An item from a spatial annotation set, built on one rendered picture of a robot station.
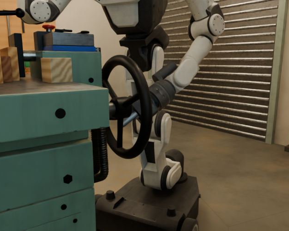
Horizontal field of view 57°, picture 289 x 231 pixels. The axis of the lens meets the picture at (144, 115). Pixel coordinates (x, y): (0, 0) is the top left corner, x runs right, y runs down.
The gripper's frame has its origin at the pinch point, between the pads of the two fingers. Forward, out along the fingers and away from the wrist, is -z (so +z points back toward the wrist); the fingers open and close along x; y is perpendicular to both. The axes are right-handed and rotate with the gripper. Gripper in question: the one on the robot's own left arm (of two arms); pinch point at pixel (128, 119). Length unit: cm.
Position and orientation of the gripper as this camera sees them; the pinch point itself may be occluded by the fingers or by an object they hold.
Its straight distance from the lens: 87.8
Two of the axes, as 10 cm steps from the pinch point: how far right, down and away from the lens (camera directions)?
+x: -6.5, -7.6, 0.5
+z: 7.2, -5.9, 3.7
